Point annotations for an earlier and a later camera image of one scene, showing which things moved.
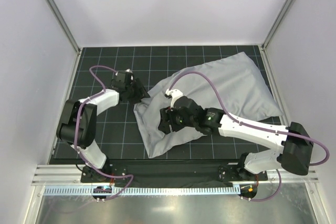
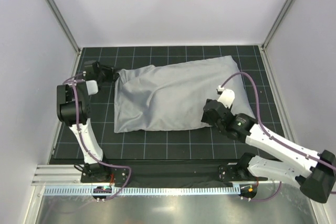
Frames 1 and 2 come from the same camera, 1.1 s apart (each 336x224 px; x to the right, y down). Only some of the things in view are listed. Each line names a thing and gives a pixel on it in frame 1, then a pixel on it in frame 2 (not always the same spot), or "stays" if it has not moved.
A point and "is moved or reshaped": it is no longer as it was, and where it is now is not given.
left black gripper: x=138 y=92 → x=104 y=71
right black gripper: x=166 y=119 → x=211 y=111
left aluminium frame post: x=56 y=10 stays
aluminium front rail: x=59 y=174 stays
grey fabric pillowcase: x=233 y=86 is moved or reshaped
